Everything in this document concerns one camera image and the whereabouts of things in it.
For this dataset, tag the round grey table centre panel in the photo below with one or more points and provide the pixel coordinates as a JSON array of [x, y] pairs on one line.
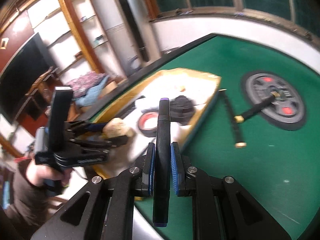
[[281, 103]]

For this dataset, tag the person left forearm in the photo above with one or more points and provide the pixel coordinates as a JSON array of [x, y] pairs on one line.
[[30, 207]]

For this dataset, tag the black cooling fan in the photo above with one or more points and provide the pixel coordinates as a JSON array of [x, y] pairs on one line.
[[182, 110]]

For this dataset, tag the cream earbud case with ring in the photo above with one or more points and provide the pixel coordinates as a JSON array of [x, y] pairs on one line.
[[116, 128]]

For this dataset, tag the black television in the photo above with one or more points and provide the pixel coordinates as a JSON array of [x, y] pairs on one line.
[[30, 62]]

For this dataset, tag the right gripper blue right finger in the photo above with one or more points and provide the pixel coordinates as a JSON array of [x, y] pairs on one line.
[[177, 170]]

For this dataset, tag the standing air conditioner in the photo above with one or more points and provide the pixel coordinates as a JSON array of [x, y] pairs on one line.
[[126, 24]]

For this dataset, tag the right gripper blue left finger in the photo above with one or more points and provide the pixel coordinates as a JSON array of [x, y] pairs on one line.
[[148, 170]]

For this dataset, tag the yellow cardboard box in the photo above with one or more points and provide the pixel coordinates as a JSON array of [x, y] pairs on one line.
[[200, 87]]

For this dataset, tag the black marker on centre panel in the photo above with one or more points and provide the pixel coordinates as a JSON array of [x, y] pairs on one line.
[[256, 108]]

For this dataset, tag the black marker yellow caps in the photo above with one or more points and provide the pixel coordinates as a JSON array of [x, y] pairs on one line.
[[237, 134]]

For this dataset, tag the black electrical tape roll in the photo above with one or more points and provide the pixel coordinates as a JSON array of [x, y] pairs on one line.
[[147, 124]]

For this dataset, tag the person left hand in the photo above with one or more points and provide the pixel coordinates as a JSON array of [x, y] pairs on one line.
[[37, 174]]

